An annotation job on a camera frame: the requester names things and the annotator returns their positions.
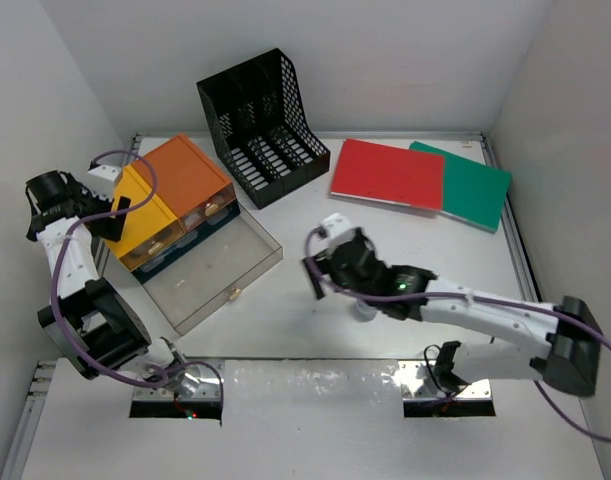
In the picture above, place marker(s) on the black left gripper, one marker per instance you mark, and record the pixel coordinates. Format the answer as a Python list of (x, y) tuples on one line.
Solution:
[(109, 228)]

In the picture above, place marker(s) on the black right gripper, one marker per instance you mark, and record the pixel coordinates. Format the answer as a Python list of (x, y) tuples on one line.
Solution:
[(317, 270)]

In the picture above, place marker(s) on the small clear jar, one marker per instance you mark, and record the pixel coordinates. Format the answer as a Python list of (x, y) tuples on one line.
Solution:
[(364, 312)]

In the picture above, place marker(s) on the large clear bottom drawer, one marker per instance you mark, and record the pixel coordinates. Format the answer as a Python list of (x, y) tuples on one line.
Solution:
[(209, 268)]

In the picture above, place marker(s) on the red notebook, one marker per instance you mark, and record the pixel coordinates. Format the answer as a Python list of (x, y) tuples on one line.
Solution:
[(386, 174)]

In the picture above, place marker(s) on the green notebook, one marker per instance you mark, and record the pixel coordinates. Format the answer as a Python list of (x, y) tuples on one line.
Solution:
[(472, 192)]

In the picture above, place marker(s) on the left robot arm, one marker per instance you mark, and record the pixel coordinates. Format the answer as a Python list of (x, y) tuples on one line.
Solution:
[(89, 321)]

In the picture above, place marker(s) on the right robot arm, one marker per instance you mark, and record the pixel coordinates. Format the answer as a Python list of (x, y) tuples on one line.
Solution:
[(555, 344)]

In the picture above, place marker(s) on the orange yellow drawer organizer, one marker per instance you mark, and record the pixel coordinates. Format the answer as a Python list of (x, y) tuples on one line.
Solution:
[(190, 192)]

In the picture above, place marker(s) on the black mesh file rack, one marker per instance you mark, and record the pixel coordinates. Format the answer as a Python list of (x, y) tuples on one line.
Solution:
[(259, 130)]

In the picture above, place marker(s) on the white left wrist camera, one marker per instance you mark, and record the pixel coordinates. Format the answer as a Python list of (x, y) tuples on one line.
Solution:
[(101, 181)]

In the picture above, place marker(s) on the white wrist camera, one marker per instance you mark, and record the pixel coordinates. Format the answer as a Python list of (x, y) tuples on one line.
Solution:
[(101, 181), (336, 229)]

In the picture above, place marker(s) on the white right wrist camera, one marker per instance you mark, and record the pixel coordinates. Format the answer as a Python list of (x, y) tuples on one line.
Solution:
[(336, 229)]

